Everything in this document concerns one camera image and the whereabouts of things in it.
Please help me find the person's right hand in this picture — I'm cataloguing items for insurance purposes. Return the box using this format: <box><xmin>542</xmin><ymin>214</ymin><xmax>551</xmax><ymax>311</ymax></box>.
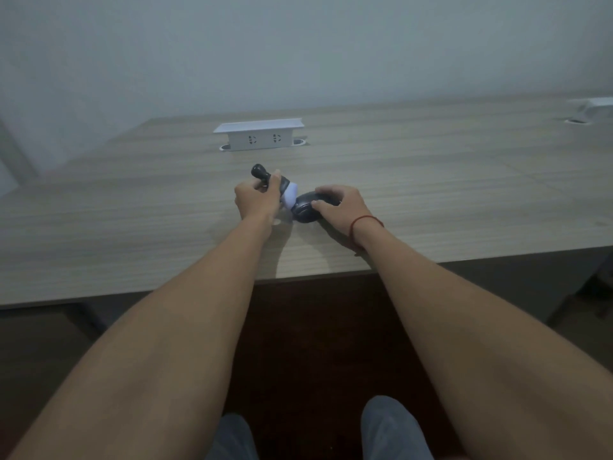
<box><xmin>311</xmin><ymin>185</ymin><xmax>373</xmax><ymax>236</ymax></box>

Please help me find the person's left hand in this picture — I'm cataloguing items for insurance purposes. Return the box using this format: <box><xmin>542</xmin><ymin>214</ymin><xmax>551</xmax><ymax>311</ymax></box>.
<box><xmin>234</xmin><ymin>170</ymin><xmax>284</xmax><ymax>224</ymax></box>

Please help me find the dark round case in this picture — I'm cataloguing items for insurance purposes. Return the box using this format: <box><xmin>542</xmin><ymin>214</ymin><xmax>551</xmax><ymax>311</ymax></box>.
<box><xmin>290</xmin><ymin>190</ymin><xmax>342</xmax><ymax>224</ymax></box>

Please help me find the black and white handle tool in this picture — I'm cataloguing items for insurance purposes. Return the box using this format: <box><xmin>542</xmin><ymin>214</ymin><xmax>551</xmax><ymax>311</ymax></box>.
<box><xmin>251</xmin><ymin>164</ymin><xmax>300</xmax><ymax>210</ymax></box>

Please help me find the person's right forearm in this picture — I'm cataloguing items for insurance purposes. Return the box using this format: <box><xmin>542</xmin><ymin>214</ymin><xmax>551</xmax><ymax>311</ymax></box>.
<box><xmin>352</xmin><ymin>220</ymin><xmax>613</xmax><ymax>460</ymax></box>

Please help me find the person's left forearm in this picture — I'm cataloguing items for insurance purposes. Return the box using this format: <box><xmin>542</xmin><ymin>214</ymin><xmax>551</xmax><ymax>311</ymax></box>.
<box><xmin>7</xmin><ymin>216</ymin><xmax>281</xmax><ymax>460</ymax></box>

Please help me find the white desk socket box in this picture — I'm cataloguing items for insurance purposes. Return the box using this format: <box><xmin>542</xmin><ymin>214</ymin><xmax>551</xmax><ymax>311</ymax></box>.
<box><xmin>213</xmin><ymin>119</ymin><xmax>306</xmax><ymax>152</ymax></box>
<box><xmin>565</xmin><ymin>97</ymin><xmax>613</xmax><ymax>125</ymax></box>

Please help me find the person's right leg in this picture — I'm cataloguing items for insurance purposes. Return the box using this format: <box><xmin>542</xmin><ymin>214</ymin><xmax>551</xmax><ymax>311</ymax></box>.
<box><xmin>360</xmin><ymin>395</ymin><xmax>435</xmax><ymax>460</ymax></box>

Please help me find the person's leg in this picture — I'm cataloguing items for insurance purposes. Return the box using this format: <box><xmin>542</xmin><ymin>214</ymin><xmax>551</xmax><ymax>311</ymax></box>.
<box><xmin>206</xmin><ymin>414</ymin><xmax>260</xmax><ymax>460</ymax></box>
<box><xmin>360</xmin><ymin>395</ymin><xmax>435</xmax><ymax>460</ymax></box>

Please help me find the person's left leg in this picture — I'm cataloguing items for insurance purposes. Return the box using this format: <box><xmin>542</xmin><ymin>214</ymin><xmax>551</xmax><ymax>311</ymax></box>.
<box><xmin>206</xmin><ymin>414</ymin><xmax>260</xmax><ymax>460</ymax></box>

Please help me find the red string bracelet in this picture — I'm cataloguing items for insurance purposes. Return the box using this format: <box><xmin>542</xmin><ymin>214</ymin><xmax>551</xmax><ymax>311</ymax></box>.
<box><xmin>349</xmin><ymin>215</ymin><xmax>385</xmax><ymax>251</ymax></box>

